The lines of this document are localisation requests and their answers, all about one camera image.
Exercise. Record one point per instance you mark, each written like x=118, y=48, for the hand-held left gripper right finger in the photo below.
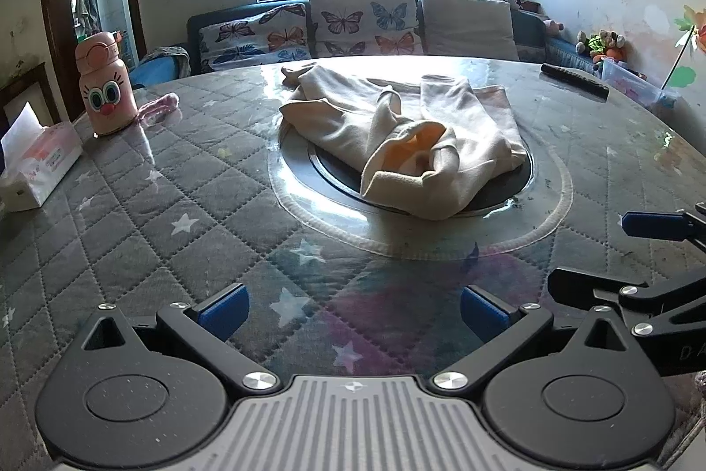
x=485, y=312

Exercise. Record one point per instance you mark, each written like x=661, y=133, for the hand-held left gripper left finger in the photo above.
x=223, y=311

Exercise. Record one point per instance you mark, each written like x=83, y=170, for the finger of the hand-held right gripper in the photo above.
x=579, y=283
x=651, y=224

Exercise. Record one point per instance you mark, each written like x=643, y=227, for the cream sweater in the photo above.
x=342, y=123

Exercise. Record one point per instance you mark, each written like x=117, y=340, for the hanging clothes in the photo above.
x=85, y=5

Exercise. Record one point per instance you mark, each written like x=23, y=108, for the clear plastic storage box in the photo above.
x=634, y=87

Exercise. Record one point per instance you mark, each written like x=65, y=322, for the grey quilted star table cover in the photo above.
x=165, y=184

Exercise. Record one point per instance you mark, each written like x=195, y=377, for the black remote control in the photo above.
x=573, y=79

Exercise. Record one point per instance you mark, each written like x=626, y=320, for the green plush toy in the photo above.
x=597, y=45

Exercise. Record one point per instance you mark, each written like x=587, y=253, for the brown plush toy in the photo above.
x=582, y=41

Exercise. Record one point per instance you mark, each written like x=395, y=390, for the pink plush toy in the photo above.
x=552, y=25

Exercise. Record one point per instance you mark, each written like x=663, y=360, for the dark blue sofa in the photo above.
x=527, y=29

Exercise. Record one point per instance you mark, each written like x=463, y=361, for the tissue pack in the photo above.
x=44, y=162

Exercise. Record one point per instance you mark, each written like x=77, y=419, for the pink cartoon water bottle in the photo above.
x=107, y=90

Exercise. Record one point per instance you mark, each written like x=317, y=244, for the blue blanket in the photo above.
x=157, y=68

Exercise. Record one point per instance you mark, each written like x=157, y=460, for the plain grey cushion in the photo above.
x=469, y=27

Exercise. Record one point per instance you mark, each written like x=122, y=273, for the wide butterfly print cushion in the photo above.
x=248, y=38

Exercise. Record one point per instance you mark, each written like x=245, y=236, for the square butterfly print cushion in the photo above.
x=358, y=18

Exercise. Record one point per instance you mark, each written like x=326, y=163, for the flower wall sticker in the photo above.
x=684, y=73

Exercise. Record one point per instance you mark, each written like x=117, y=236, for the dark wooden door frame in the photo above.
x=52, y=7

